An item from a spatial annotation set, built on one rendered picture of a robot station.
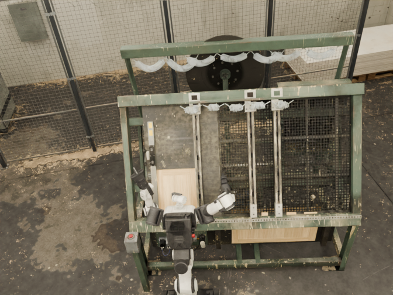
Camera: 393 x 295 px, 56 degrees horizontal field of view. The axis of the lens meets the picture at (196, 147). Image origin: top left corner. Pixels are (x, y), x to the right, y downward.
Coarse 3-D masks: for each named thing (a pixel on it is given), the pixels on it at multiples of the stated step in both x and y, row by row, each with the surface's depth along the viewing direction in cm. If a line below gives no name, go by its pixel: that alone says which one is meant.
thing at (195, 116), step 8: (192, 104) 320; (200, 112) 333; (192, 120) 338; (200, 144) 342; (200, 152) 342; (200, 160) 343; (200, 168) 344; (200, 176) 345; (200, 184) 346; (200, 192) 351; (200, 200) 352
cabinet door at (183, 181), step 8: (192, 168) 351; (160, 176) 353; (168, 176) 353; (176, 176) 352; (184, 176) 352; (192, 176) 351; (160, 184) 354; (168, 184) 354; (176, 184) 353; (184, 184) 353; (192, 184) 352; (160, 192) 355; (168, 192) 355; (176, 192) 354; (184, 192) 354; (192, 192) 353; (160, 200) 356; (168, 200) 356; (192, 200) 354; (160, 208) 357
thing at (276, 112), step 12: (276, 96) 328; (276, 108) 330; (276, 120) 338; (276, 132) 337; (276, 144) 338; (276, 156) 339; (276, 168) 341; (276, 180) 342; (276, 192) 344; (276, 204) 345; (276, 216) 347
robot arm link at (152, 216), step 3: (150, 210) 307; (153, 210) 305; (156, 210) 306; (150, 213) 306; (153, 213) 305; (156, 213) 306; (159, 213) 309; (147, 216) 307; (150, 216) 305; (153, 216) 305; (156, 216) 306; (147, 219) 305; (150, 219) 304; (153, 219) 304; (156, 219) 306; (150, 222) 304; (153, 222) 304; (156, 222) 307
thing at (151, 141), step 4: (148, 124) 344; (152, 124) 344; (148, 128) 345; (152, 128) 345; (148, 132) 345; (152, 136) 346; (152, 140) 346; (152, 144) 347; (152, 168) 350; (156, 168) 353; (152, 172) 350; (156, 172) 352; (152, 176) 351; (156, 176) 351; (152, 180) 352; (156, 180) 351; (152, 184) 352; (156, 184) 352; (156, 188) 352; (156, 192) 353; (156, 196) 353; (156, 200) 354
